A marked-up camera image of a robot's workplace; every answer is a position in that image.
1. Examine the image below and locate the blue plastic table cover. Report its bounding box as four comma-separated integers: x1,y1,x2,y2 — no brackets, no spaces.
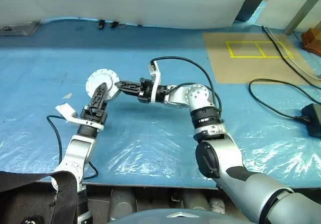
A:
0,17,321,189

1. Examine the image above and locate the large white foam sheet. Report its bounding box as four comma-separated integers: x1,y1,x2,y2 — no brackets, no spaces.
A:
0,0,254,31

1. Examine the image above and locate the reddish brown wooden block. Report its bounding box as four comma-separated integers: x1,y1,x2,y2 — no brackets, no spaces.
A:
300,27,321,57

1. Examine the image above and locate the grey robot torso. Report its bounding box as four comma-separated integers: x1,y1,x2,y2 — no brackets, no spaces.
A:
107,207,222,224

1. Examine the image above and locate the grey aluminium profile post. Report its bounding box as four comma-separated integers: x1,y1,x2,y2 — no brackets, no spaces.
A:
284,0,321,36

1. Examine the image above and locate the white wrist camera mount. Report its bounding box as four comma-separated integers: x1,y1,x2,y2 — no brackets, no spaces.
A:
147,60,163,105
55,103,105,131

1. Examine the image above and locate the white panel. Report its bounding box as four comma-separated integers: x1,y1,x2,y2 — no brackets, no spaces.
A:
256,0,321,31

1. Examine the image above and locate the black power adapter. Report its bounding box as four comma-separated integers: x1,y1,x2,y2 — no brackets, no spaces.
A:
300,103,321,138

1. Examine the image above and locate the grey cylinder under table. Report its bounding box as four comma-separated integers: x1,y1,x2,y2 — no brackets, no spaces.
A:
181,189,211,211
108,188,138,221

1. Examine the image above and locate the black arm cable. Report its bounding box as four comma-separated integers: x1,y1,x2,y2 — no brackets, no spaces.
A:
149,56,223,117
46,115,99,181

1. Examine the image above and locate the silver flanged motor lid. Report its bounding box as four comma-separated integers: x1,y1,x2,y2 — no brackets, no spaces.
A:
85,68,120,101

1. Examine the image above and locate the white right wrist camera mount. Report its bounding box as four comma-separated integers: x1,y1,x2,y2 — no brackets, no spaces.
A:
147,60,163,105

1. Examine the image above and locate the brown cardboard sheet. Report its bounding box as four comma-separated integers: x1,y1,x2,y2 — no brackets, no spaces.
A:
203,32,317,85

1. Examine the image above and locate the clear plastic tube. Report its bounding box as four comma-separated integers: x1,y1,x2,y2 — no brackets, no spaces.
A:
264,28,321,81

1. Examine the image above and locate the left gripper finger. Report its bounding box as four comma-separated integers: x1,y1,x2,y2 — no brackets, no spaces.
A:
90,82,110,109

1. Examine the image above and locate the white wrapped cylinder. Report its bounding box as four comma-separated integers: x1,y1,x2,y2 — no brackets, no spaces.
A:
209,197,227,215

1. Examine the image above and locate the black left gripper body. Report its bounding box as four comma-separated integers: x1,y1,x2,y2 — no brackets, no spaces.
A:
80,104,109,128

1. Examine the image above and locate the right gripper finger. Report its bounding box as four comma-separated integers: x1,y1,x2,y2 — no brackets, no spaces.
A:
114,80,142,96

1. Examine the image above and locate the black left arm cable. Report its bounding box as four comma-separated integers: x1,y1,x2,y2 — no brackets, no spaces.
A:
46,115,99,181

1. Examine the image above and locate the dark blue post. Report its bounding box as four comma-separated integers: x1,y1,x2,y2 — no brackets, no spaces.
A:
235,0,277,23

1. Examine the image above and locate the long black cable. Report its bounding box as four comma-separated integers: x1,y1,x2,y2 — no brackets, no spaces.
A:
261,25,321,104

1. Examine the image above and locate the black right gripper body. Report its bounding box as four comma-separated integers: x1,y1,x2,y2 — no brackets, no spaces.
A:
137,77,154,105

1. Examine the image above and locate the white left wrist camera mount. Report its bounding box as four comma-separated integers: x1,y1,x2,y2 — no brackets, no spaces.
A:
55,103,105,131

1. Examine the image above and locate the black fabric strap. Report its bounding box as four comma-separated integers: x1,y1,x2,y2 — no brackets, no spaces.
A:
0,171,79,224

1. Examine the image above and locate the black adapter power cable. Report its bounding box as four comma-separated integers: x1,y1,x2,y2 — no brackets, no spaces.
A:
248,78,311,122

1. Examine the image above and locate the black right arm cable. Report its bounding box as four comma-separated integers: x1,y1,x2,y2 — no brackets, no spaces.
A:
149,56,223,117

